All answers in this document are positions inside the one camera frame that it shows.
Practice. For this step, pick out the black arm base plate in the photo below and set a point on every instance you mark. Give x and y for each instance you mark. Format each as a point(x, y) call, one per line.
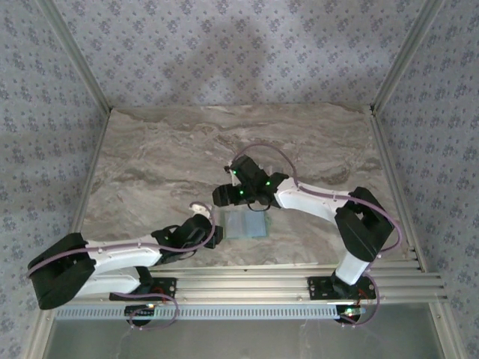
point(318, 288)
point(168, 286)

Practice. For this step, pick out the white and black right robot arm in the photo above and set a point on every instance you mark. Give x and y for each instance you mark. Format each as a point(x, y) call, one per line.
point(307, 198)

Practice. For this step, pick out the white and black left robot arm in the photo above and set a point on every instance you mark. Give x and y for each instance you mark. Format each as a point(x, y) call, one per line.
point(123, 254)

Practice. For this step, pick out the black circuit board with LED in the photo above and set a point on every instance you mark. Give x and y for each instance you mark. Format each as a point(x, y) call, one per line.
point(140, 313)
point(346, 316)

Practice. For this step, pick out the aluminium corner post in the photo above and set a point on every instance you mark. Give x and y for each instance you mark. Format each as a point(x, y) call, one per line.
point(81, 56)
point(404, 56)

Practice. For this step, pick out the aluminium side rail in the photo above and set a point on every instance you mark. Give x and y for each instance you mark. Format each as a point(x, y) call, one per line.
point(91, 168)
point(396, 187)

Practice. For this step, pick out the aluminium mounting rail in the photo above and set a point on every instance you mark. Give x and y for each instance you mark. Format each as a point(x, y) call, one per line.
point(243, 284)

